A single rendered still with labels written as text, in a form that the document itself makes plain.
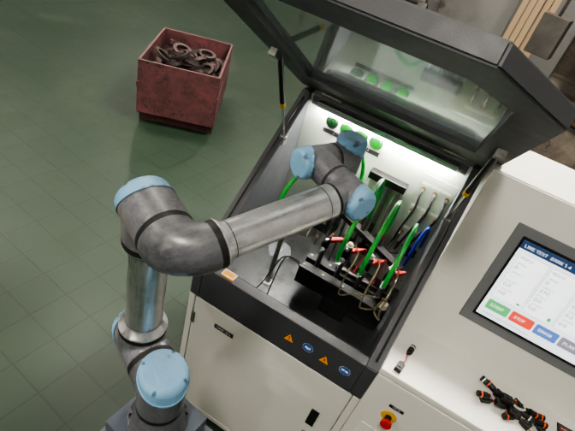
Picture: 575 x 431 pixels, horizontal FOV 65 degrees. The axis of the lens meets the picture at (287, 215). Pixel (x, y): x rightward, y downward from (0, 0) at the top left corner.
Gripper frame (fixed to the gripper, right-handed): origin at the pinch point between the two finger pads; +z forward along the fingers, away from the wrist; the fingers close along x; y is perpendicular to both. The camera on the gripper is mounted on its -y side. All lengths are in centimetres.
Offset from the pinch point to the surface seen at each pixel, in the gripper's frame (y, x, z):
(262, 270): -19, -20, 43
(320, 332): 2.6, 12.6, 31.0
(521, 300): -23, 60, 2
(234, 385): 5, -9, 83
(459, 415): 4, 59, 28
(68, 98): -156, -287, 126
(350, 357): 4.6, 24.4, 31.3
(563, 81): -413, 81, 19
